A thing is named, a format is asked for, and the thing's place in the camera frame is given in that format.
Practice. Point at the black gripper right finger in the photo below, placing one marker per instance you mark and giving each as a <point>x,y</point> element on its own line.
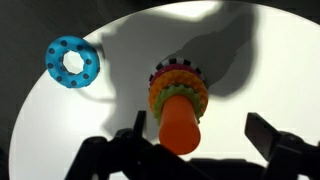
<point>261,133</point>

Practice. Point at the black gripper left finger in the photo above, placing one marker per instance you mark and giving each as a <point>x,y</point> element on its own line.
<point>140,124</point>

